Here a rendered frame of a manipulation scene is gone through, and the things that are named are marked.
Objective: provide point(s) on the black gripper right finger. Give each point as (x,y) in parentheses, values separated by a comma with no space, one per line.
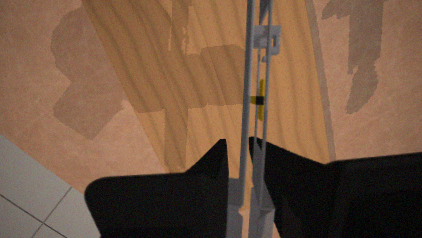
(312,199)

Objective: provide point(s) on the light brown wooden board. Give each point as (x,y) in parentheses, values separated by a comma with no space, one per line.
(181,64)

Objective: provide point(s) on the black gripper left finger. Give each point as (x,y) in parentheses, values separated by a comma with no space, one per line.
(197,198)

